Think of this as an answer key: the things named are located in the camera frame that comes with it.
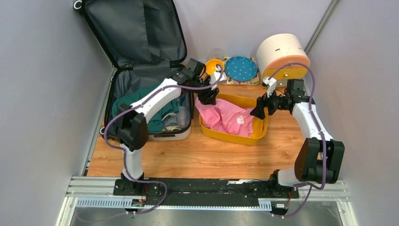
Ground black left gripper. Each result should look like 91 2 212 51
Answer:
191 75 219 105

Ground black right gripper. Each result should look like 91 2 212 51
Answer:
250 86 288 119

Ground yellow plastic basket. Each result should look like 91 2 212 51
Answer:
195 94 269 145

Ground pink garment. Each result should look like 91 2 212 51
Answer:
195 98 263 137

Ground dark green garment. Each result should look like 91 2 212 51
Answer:
112 82 180 133

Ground black white space suitcase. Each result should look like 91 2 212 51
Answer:
73 0 187 125

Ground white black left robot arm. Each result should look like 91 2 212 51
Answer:
112 59 223 195

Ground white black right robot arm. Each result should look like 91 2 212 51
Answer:
250 77 345 197

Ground small yellow bowl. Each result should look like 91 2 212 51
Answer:
205 58 224 75

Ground floral placemat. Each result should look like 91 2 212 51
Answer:
223 57 260 85

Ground blue dotted plate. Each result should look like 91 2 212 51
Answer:
224 56 258 81

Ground clear drinking glass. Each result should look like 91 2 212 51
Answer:
209 48 224 60

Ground cream round drawer cabinet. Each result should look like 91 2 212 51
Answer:
255 33 310 84

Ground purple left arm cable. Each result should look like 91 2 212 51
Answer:
104 64 224 215

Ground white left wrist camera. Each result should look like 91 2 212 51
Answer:
209 71 227 90

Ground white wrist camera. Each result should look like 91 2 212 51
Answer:
209 71 227 90
262 77 277 97

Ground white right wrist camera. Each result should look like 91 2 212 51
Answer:
262 77 277 97

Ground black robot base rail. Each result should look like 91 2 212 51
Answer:
113 177 299 214

